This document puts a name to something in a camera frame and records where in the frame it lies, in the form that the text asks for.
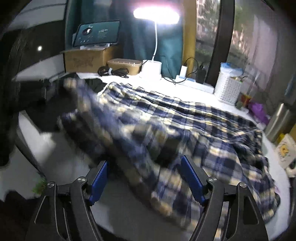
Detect blue yellow plaid pants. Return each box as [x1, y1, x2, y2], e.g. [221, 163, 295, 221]
[59, 78, 280, 231]

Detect white textured table cloth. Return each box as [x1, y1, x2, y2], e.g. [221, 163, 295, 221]
[16, 71, 292, 241]

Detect white cartoon mug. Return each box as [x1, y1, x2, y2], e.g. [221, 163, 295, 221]
[275, 133, 296, 178]

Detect purple plastic bag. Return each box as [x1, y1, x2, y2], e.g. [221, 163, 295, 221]
[248, 102, 269, 125]

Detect small orange jar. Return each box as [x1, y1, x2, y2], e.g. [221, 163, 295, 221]
[241, 94, 252, 108]

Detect black folded garment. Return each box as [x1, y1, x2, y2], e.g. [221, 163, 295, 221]
[28, 78, 110, 133]

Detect white power strip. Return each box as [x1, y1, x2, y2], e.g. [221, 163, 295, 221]
[174, 75, 214, 94]

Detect stainless steel tumbler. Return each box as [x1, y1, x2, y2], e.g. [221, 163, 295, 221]
[264, 102, 295, 143]

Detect white perforated basket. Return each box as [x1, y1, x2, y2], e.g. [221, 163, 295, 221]
[214, 71, 242, 106]

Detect black power adapter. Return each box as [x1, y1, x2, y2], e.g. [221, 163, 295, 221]
[196, 68, 207, 84]

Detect white charger plug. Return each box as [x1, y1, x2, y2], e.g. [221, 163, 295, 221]
[179, 65, 187, 78]

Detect tan oval lidded container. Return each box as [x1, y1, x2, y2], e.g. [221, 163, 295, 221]
[107, 58, 142, 75]

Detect white desk lamp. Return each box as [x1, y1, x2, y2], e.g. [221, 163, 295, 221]
[133, 4, 180, 79]

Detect brown cardboard box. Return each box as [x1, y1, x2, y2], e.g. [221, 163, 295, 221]
[63, 45, 122, 73]

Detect teal curtain left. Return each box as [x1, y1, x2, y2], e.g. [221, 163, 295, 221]
[65, 1, 183, 78]

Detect coiled black cable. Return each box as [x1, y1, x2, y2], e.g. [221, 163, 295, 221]
[97, 66, 130, 79]

